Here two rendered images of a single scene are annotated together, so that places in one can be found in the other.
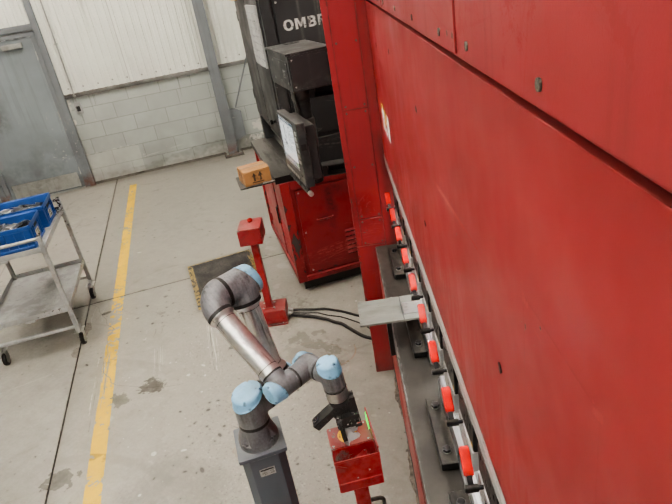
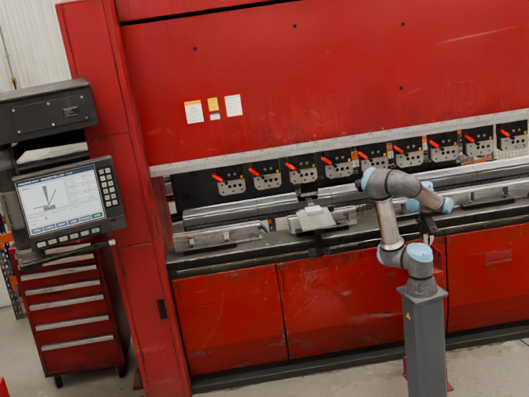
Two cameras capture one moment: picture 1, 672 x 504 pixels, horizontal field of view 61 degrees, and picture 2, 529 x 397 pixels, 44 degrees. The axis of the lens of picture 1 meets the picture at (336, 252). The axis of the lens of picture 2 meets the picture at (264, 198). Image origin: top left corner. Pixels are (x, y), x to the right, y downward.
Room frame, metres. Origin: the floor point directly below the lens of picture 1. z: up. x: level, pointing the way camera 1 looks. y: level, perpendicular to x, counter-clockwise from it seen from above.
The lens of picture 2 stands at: (2.60, 3.13, 2.38)
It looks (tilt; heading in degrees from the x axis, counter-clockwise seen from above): 20 degrees down; 264
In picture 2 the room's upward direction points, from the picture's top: 8 degrees counter-clockwise
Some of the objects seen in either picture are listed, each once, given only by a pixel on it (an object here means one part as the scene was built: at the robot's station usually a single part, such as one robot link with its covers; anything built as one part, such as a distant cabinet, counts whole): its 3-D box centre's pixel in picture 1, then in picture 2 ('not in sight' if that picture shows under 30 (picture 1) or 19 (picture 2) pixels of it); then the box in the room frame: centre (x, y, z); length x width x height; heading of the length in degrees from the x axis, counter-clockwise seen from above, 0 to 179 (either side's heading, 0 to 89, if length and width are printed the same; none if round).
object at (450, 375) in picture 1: (463, 373); (442, 144); (1.23, -0.29, 1.26); 0.15 x 0.09 x 0.17; 177
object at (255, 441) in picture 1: (256, 428); (421, 281); (1.64, 0.40, 0.82); 0.15 x 0.15 x 0.10
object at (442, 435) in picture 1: (441, 431); (419, 213); (1.40, -0.24, 0.89); 0.30 x 0.05 x 0.03; 177
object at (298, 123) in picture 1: (300, 145); (71, 201); (3.21, 0.10, 1.42); 0.45 x 0.12 x 0.36; 14
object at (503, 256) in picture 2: not in sight; (498, 257); (0.99, -0.12, 0.59); 0.15 x 0.02 x 0.07; 177
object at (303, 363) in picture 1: (306, 368); (419, 201); (1.54, 0.16, 1.13); 0.11 x 0.11 x 0.08; 41
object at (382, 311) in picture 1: (390, 310); (315, 219); (2.01, -0.18, 1.00); 0.26 x 0.18 x 0.01; 87
